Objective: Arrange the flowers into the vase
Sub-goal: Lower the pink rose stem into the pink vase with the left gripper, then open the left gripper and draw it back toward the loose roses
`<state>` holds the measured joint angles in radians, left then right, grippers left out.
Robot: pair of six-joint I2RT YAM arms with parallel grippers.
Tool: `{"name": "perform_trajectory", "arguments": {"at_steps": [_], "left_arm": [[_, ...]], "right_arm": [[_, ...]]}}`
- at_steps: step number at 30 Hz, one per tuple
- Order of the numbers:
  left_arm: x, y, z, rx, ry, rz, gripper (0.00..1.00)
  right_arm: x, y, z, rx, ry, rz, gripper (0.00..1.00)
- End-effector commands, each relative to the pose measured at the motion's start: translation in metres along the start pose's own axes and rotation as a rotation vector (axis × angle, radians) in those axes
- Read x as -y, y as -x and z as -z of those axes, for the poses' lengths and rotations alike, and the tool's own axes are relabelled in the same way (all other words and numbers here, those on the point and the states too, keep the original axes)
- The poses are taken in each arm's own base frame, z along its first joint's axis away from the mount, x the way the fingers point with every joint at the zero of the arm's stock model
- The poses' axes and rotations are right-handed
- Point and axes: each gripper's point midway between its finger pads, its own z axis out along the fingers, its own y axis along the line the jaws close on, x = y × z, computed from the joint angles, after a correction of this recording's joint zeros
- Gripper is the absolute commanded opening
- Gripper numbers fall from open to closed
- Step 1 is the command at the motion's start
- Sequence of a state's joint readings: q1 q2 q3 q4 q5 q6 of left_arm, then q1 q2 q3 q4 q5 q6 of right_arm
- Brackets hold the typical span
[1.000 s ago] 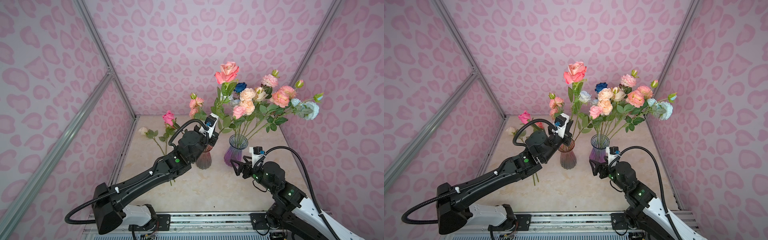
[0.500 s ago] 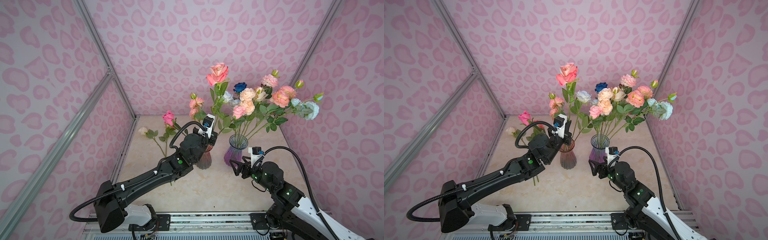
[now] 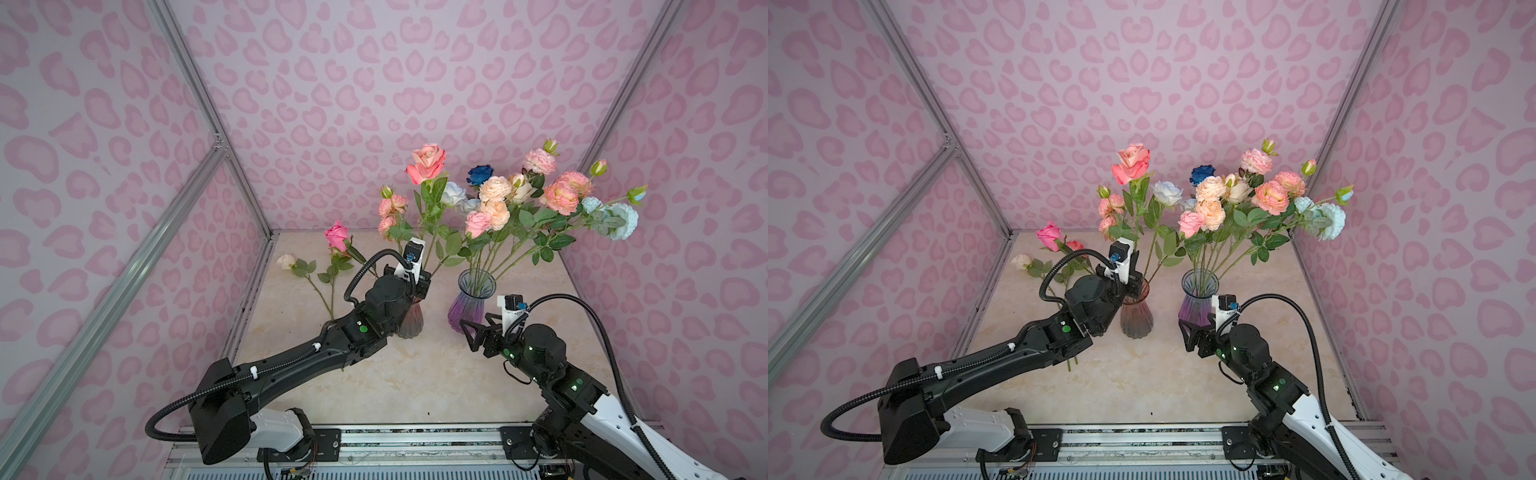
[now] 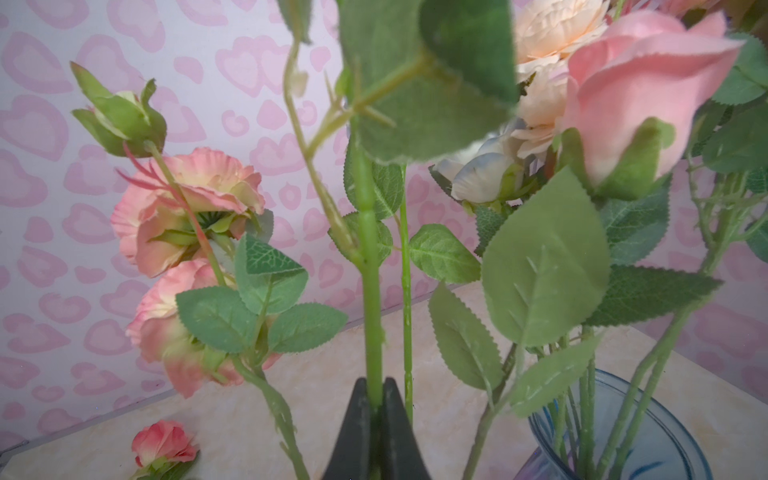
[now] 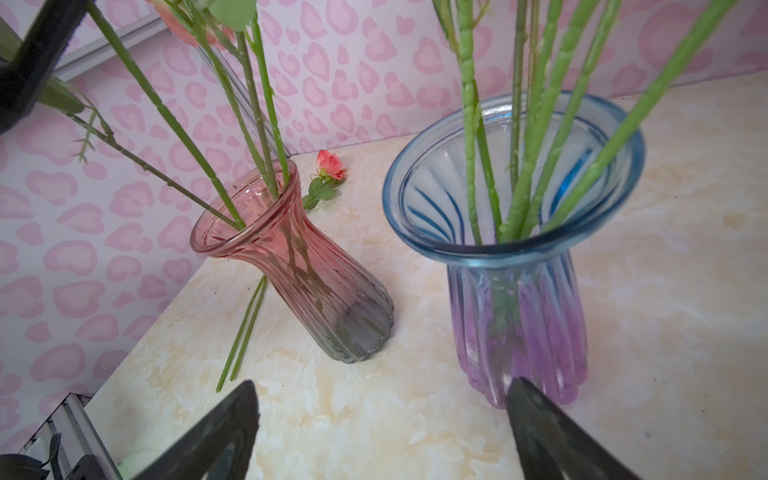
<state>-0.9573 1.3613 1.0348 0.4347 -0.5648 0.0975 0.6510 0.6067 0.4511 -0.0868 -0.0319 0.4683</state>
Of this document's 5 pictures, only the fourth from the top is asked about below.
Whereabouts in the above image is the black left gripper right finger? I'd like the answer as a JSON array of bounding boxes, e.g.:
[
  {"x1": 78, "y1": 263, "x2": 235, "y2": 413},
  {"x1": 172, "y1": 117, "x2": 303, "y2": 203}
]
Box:
[{"x1": 378, "y1": 377, "x2": 431, "y2": 480}]

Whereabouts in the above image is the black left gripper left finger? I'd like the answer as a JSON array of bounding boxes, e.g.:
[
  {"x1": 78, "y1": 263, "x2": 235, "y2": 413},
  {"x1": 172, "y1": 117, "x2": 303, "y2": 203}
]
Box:
[{"x1": 322, "y1": 377, "x2": 372, "y2": 480}]

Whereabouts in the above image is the purple blue glass vase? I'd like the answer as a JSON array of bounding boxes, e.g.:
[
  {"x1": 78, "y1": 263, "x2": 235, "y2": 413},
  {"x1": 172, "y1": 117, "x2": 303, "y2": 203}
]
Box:
[{"x1": 512, "y1": 368, "x2": 715, "y2": 480}]

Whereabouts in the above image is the light pink rose stem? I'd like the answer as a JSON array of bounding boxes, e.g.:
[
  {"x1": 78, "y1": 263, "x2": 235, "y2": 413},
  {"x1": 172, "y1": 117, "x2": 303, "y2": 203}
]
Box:
[{"x1": 428, "y1": 10, "x2": 737, "y2": 479}]

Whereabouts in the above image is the peach rose stem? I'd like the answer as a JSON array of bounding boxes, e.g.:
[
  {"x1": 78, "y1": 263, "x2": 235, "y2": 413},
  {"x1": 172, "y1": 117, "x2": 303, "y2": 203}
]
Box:
[{"x1": 511, "y1": 0, "x2": 610, "y2": 159}]

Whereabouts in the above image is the pale blue white rose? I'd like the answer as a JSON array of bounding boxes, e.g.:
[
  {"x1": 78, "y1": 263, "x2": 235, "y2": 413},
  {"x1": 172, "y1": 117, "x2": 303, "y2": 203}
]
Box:
[
  {"x1": 432, "y1": 119, "x2": 535, "y2": 204},
  {"x1": 344, "y1": 144, "x2": 480, "y2": 418}
]

